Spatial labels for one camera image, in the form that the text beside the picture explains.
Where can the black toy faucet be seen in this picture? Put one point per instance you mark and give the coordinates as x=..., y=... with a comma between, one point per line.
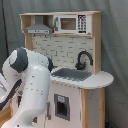
x=81, y=63

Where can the grey ice dispenser panel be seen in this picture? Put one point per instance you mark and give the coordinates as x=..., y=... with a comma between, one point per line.
x=62, y=106

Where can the grey fridge door handle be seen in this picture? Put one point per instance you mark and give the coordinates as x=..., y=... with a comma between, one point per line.
x=48, y=111

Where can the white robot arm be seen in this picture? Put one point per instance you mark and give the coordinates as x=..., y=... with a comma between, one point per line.
x=32, y=70

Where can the toy microwave oven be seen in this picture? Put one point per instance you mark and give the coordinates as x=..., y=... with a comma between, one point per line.
x=74, y=24

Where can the wooden toy kitchen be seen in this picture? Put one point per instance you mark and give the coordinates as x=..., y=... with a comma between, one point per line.
x=77, y=90

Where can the grey toy sink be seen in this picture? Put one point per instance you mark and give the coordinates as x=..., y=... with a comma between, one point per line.
x=71, y=74

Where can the grey range hood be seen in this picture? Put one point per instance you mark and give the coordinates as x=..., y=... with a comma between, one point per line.
x=38, y=27

